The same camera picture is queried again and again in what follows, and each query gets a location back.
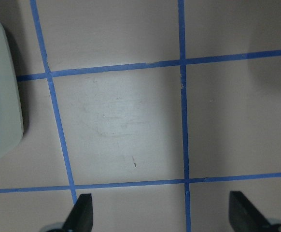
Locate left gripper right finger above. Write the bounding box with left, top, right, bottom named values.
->
left=228, top=191, right=271, bottom=232

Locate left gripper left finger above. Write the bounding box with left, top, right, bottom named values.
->
left=61, top=193, right=93, bottom=232

